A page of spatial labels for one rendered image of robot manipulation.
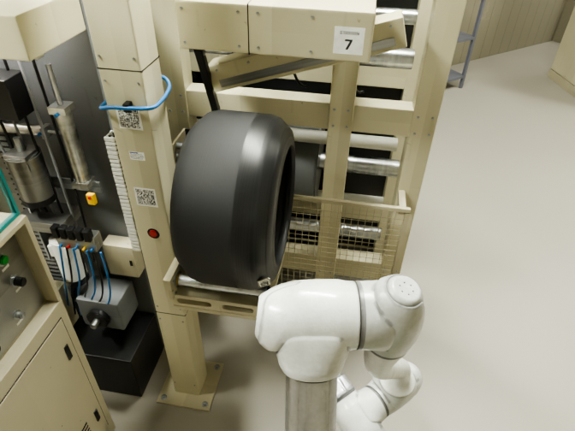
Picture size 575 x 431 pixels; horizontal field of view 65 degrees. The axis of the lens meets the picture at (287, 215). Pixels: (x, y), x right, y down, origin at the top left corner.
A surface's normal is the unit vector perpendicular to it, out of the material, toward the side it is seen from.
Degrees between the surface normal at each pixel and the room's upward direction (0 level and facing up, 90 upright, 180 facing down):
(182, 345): 90
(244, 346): 0
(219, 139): 19
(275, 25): 90
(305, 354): 63
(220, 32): 90
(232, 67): 90
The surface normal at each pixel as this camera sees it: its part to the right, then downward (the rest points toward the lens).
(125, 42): -0.17, 0.61
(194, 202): -0.13, 0.07
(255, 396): 0.02, -0.79
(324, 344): 0.13, 0.22
